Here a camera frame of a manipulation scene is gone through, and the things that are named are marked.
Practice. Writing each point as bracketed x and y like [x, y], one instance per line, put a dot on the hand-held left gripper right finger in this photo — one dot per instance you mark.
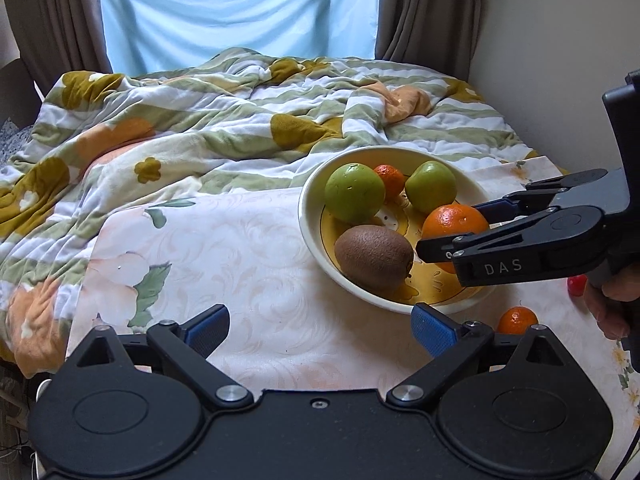
[435, 330]

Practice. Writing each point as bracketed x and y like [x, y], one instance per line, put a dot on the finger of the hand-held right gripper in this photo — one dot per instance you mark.
[500, 265]
[550, 187]

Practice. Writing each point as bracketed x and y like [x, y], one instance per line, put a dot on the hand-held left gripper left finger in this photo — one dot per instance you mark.
[210, 330]

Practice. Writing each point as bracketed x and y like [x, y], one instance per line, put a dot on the large bumpy tangerine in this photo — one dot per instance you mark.
[452, 222]

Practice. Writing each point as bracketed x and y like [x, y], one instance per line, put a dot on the brown kiwi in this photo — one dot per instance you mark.
[372, 257]

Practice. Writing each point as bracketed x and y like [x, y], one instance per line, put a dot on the small green apple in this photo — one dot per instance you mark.
[430, 187]

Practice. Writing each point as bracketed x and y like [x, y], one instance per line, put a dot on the small mandarin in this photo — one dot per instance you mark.
[391, 177]
[515, 320]

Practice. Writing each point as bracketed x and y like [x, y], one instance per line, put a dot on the cream bowl with bear print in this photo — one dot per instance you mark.
[312, 220]

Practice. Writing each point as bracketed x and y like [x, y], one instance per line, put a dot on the large green apple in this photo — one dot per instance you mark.
[352, 192]

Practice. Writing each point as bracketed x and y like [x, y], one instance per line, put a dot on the person's right hand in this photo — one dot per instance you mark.
[607, 310]

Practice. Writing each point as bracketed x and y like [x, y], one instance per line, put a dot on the red cherry tomato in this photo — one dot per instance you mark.
[575, 286]

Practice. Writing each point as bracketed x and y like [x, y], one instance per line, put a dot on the white floral tablecloth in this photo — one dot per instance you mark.
[250, 260]

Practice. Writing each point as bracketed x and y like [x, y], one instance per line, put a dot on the green striped floral blanket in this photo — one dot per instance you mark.
[200, 125]

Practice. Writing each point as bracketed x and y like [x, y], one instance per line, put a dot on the brown curtain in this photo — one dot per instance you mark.
[430, 10]
[65, 15]

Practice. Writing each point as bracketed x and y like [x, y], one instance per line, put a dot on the blue patterned sheet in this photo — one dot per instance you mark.
[15, 140]

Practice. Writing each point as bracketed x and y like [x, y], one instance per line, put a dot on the grey padded furniture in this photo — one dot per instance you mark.
[17, 95]

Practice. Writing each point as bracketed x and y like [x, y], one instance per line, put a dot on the light blue sheer curtain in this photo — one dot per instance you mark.
[235, 10]

